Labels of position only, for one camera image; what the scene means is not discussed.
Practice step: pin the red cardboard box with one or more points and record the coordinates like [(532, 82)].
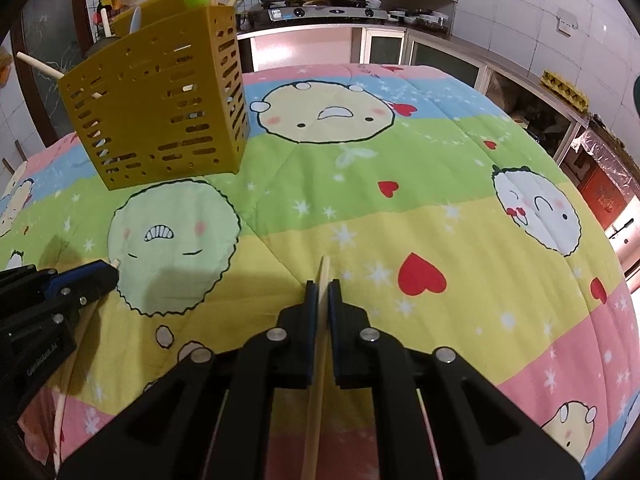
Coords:
[(600, 197)]

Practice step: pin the white wall socket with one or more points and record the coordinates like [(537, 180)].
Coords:
[(565, 21)]

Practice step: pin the yellow perforated utensil holder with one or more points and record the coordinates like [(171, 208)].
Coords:
[(165, 110)]

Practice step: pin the yellow and black hanging item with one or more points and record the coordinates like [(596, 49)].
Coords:
[(110, 0)]

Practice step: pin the colourful printed blanket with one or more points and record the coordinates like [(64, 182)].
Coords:
[(400, 200)]

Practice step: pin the steel gas stove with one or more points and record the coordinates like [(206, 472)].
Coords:
[(320, 12)]

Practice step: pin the group of small bowls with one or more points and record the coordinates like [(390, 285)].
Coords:
[(420, 19)]

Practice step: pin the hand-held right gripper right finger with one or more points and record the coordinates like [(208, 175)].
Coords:
[(334, 312)]

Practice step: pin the shiny plastic sheet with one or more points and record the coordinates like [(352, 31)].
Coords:
[(602, 152)]

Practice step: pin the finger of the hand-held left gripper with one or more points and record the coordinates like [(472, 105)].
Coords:
[(30, 295), (95, 275)]

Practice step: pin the yellow egg carton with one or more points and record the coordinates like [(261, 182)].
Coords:
[(565, 89)]

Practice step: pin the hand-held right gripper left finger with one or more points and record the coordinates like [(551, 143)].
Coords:
[(311, 310)]

